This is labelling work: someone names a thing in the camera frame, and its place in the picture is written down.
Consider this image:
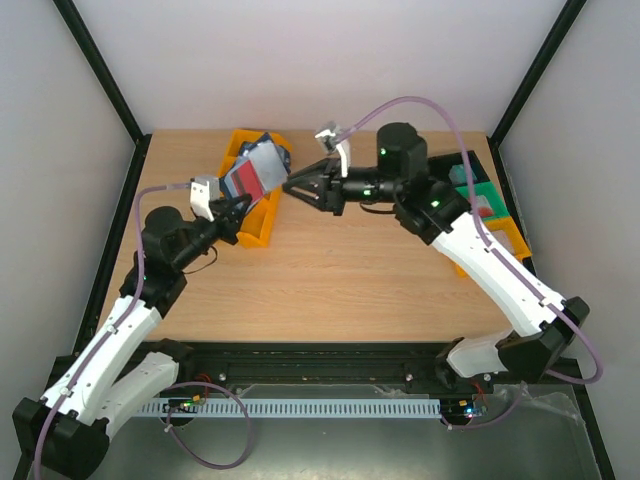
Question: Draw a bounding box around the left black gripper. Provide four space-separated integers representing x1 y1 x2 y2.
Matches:
173 194 253 272

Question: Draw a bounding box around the red credit card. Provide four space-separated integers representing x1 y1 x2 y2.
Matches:
229 162 264 201

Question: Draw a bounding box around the yellow three-compartment bin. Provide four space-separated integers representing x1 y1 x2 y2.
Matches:
218 129 291 248

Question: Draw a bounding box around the blue leather card holder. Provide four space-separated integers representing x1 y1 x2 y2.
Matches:
220 132 291 210

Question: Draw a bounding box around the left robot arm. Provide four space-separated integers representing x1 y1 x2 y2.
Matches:
12 194 251 479

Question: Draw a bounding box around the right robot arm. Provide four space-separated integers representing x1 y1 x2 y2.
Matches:
283 122 590 392

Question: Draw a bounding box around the teal card stack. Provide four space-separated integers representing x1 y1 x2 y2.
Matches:
448 164 469 185

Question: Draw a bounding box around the white red card stack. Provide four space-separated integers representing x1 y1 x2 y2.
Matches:
476 195 495 219

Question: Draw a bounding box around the black bin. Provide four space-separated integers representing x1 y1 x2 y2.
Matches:
428 150 489 187

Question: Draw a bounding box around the green bin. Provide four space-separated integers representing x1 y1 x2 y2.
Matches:
474 182 509 222

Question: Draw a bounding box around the yellow bin right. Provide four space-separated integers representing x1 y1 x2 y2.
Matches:
453 216 532 278

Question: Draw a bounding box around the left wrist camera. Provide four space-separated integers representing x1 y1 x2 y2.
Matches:
190 175 220 222

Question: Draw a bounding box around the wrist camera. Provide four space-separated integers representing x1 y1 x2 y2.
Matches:
314 121 351 178
190 175 220 222

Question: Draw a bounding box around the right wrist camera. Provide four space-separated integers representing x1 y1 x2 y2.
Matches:
314 121 351 178

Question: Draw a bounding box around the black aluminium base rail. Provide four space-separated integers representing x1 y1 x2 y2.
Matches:
54 341 581 396

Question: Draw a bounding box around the black frame post left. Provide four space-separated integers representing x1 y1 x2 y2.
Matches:
52 0 151 146

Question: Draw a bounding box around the black frame post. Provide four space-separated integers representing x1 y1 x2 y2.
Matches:
489 0 589 146
52 0 151 146

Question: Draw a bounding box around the light blue cable duct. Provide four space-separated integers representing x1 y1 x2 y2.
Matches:
135 398 441 419

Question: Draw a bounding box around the black frame post right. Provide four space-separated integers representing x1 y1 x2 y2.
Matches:
489 0 589 146

